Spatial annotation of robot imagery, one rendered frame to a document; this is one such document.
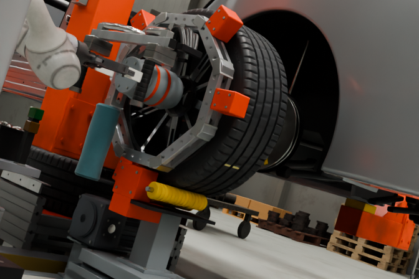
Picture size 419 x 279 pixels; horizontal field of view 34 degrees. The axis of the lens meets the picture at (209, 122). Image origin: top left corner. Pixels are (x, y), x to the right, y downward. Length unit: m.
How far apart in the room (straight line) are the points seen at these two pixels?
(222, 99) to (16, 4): 1.91
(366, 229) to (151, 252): 2.15
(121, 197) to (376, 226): 2.39
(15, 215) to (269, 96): 1.18
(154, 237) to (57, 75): 0.94
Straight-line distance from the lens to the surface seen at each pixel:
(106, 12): 2.72
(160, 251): 2.51
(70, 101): 2.66
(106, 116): 2.39
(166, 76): 2.35
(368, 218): 4.37
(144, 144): 2.54
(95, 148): 2.39
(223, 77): 2.24
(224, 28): 2.30
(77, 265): 2.57
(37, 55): 1.73
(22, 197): 2.90
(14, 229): 2.89
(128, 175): 2.39
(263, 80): 2.32
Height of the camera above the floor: 0.61
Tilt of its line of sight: 4 degrees up
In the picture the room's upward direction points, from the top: 17 degrees clockwise
